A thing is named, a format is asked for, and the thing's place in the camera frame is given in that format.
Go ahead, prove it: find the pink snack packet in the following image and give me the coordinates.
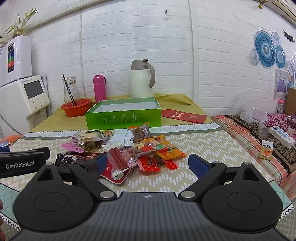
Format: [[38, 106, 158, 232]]
[[61, 136, 85, 154]]

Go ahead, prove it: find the brown snack orange-edged packet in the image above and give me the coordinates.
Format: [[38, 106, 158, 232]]
[[130, 123, 152, 143]]

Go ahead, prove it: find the person left hand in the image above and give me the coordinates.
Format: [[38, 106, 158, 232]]
[[0, 200, 6, 241]]

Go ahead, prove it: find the white water purifier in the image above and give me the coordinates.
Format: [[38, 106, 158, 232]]
[[1, 35, 32, 87]]

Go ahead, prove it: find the yellow-green tablecloth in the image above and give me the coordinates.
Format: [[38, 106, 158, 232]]
[[30, 93, 206, 133]]

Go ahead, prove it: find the red sausage packet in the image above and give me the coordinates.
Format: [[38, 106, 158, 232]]
[[101, 146, 137, 184]]

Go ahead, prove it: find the red candy packet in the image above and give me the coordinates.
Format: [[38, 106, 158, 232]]
[[137, 156, 179, 173]]

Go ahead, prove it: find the white foil snack packet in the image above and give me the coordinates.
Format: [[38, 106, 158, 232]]
[[102, 129, 134, 152]]

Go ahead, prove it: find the red envelope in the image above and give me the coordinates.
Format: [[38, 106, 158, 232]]
[[161, 109, 207, 123]]

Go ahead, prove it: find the white thermal carafe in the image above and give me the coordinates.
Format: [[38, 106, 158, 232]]
[[129, 59, 156, 98]]

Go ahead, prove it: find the black snack packet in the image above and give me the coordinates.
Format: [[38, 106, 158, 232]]
[[55, 152, 97, 167]]

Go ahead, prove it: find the plaid bed cover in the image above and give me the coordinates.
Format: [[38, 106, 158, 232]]
[[211, 115, 295, 199]]

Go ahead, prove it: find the small orange sachet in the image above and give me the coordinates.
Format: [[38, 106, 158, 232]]
[[259, 140, 273, 161]]

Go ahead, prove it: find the clear plastic bag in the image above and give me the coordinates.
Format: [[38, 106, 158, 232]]
[[235, 92, 268, 123]]

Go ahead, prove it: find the wall poster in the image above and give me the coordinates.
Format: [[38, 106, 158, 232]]
[[275, 69, 288, 99]]

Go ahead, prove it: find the pink thermos bottle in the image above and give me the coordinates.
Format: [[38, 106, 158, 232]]
[[93, 75, 106, 102]]

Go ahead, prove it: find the blue paper fan decoration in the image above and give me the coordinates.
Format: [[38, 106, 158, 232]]
[[251, 29, 287, 69]]

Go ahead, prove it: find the pink lidded bottle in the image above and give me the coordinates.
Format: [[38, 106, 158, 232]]
[[276, 99, 285, 114]]

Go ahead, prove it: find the white appliance with screen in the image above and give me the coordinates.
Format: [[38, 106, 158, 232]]
[[1, 74, 51, 137]]

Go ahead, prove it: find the orange snack packet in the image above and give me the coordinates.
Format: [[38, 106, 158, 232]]
[[144, 135, 187, 161]]

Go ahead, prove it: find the red plastic basket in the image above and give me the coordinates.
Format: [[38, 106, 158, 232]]
[[61, 98, 92, 118]]

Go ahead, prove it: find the white wall pipe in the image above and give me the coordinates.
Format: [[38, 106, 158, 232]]
[[189, 0, 199, 103]]

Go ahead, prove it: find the green plant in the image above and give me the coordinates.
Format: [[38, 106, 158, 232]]
[[1, 8, 39, 38]]

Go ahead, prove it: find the white power strip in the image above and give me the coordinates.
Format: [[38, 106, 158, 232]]
[[269, 126, 295, 149]]

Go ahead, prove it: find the green cardboard box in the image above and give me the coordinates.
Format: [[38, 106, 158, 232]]
[[85, 97, 162, 130]]

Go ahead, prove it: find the cracker packet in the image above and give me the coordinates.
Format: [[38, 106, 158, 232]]
[[73, 130, 109, 146]]

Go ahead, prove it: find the clear glass carafe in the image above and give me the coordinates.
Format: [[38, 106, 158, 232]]
[[63, 75, 81, 106]]

